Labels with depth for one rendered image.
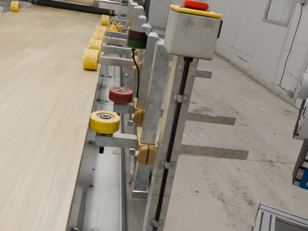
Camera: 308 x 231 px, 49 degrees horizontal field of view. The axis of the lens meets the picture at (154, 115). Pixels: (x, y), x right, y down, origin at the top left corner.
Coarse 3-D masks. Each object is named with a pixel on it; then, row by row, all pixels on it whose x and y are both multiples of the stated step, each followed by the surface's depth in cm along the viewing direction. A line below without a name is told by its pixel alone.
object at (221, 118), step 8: (120, 104) 113; (128, 104) 114; (120, 112) 114; (128, 112) 114; (160, 112) 116; (192, 112) 117; (192, 120) 118; (200, 120) 118; (208, 120) 118; (216, 120) 119; (224, 120) 119; (232, 120) 119
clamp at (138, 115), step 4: (136, 100) 116; (136, 104) 112; (136, 108) 109; (140, 108) 110; (136, 112) 108; (140, 112) 107; (144, 112) 108; (132, 116) 108; (136, 116) 108; (140, 116) 108; (132, 120) 112; (136, 120) 108; (140, 120) 108
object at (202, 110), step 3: (198, 108) 119; (201, 108) 118; (204, 108) 118; (207, 108) 120; (210, 108) 121; (195, 111) 117; (198, 111) 116; (201, 111) 118; (204, 111) 116; (207, 111) 117; (210, 111) 117; (213, 111) 117; (201, 114) 116; (204, 114) 116; (207, 114) 116; (210, 114) 116; (213, 114) 117; (216, 114) 118
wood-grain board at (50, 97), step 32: (0, 32) 176; (32, 32) 191; (64, 32) 209; (0, 64) 121; (32, 64) 128; (64, 64) 135; (0, 96) 92; (32, 96) 96; (64, 96) 100; (0, 128) 74; (32, 128) 77; (64, 128) 79; (0, 160) 62; (32, 160) 64; (64, 160) 66; (0, 192) 53; (32, 192) 55; (64, 192) 56; (0, 224) 47; (32, 224) 48; (64, 224) 49
